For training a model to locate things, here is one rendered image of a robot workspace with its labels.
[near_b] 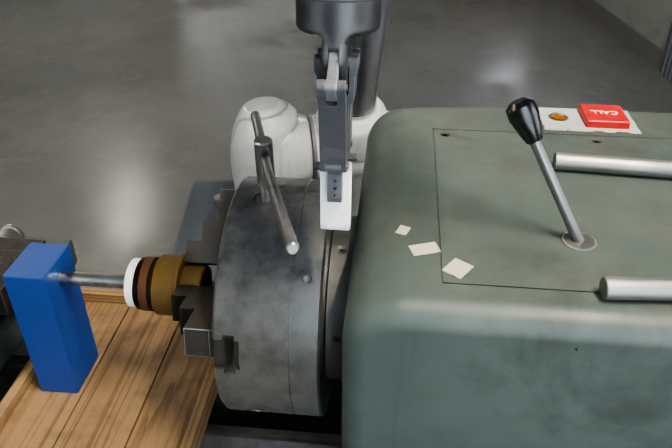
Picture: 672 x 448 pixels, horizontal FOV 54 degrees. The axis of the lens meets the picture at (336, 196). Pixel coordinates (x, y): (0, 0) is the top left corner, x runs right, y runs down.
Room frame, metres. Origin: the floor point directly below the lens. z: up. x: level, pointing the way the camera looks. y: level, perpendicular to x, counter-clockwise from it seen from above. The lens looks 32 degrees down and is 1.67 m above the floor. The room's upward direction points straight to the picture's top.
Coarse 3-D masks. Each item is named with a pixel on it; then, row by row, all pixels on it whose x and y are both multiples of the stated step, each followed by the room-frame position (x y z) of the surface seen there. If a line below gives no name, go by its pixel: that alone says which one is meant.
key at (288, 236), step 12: (252, 120) 0.76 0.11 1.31; (264, 156) 0.67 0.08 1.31; (264, 168) 0.64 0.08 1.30; (276, 192) 0.57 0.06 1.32; (276, 204) 0.54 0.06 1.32; (276, 216) 0.52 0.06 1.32; (288, 216) 0.51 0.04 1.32; (288, 228) 0.48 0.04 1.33; (288, 240) 0.46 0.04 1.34; (288, 252) 0.45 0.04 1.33
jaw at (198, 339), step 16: (176, 288) 0.67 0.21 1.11; (192, 288) 0.67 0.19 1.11; (208, 288) 0.67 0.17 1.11; (176, 304) 0.65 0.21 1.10; (192, 304) 0.63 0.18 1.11; (208, 304) 0.63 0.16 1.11; (176, 320) 0.64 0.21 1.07; (192, 320) 0.59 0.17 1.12; (208, 320) 0.59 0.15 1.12; (192, 336) 0.57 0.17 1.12; (208, 336) 0.57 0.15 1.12; (224, 336) 0.55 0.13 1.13; (192, 352) 0.57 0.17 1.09; (208, 352) 0.56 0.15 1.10; (224, 352) 0.55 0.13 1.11
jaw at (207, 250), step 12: (228, 192) 0.77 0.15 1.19; (228, 204) 0.76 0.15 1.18; (204, 228) 0.74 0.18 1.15; (216, 228) 0.74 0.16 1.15; (192, 240) 0.73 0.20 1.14; (204, 240) 0.73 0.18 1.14; (216, 240) 0.73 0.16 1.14; (192, 252) 0.72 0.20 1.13; (204, 252) 0.72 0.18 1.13; (216, 252) 0.72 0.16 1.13; (204, 264) 0.74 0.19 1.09; (216, 264) 0.72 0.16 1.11
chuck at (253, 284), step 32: (256, 192) 0.70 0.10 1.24; (288, 192) 0.70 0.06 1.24; (224, 224) 0.64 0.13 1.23; (256, 224) 0.64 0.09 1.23; (224, 256) 0.61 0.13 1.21; (256, 256) 0.60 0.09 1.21; (288, 256) 0.60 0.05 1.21; (224, 288) 0.58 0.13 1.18; (256, 288) 0.58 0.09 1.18; (288, 288) 0.57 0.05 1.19; (224, 320) 0.56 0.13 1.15; (256, 320) 0.56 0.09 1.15; (288, 320) 0.55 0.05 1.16; (256, 352) 0.54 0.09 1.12; (288, 352) 0.54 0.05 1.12; (224, 384) 0.54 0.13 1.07; (256, 384) 0.54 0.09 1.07; (288, 384) 0.53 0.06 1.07
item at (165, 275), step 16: (160, 256) 0.72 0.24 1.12; (176, 256) 0.72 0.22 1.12; (144, 272) 0.69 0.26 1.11; (160, 272) 0.69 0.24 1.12; (176, 272) 0.68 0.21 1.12; (192, 272) 0.70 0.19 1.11; (208, 272) 0.73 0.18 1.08; (144, 288) 0.68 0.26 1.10; (160, 288) 0.67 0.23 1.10; (144, 304) 0.67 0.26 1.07; (160, 304) 0.67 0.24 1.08
